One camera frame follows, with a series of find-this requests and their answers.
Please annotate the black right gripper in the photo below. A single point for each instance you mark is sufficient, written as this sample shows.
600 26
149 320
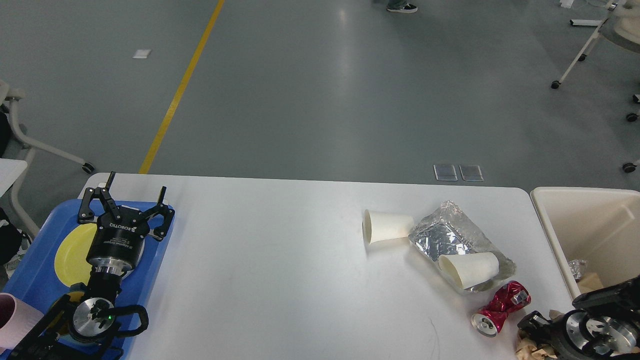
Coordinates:
580 335

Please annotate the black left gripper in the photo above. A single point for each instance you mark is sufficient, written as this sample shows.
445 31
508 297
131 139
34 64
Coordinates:
117 243

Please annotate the brown paper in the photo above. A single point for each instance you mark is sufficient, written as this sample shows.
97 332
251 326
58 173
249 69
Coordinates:
528 350

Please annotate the brown paper bag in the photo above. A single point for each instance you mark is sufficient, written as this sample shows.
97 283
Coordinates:
589 282

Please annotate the yellow plastic plate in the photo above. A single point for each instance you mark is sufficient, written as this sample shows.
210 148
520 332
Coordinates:
70 264

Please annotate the crushed white paper cup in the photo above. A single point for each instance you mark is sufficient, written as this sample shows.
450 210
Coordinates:
470 269

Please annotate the silver foil bag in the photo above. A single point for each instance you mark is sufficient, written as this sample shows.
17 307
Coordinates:
449 231

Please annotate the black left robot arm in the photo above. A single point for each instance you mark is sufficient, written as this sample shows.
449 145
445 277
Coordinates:
91 271

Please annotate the crushed red soda can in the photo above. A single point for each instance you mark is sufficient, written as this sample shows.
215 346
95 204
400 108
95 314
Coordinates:
509 298

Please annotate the beige plastic bin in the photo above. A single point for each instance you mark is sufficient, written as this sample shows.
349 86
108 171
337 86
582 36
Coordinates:
598 225

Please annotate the white side table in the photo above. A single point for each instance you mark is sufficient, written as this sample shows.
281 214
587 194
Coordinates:
10 171

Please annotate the pink ribbed cup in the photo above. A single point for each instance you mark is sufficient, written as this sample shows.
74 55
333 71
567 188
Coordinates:
17 319

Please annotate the right floor socket cover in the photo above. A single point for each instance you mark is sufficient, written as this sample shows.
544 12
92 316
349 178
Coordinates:
471 173

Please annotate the floor socket cover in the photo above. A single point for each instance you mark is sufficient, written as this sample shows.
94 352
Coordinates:
471 173
445 172

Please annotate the white chair base left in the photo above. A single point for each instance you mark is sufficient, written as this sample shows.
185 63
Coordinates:
10 97

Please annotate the left floor socket cover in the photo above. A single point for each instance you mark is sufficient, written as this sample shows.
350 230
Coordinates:
445 172

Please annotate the upright-lying white paper cup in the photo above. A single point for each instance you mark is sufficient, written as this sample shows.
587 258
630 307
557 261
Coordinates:
380 226

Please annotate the white rolling stand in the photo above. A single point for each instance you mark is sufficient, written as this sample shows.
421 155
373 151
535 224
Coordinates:
620 27

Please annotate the black sneaker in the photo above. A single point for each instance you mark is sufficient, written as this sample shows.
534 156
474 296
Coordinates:
401 6

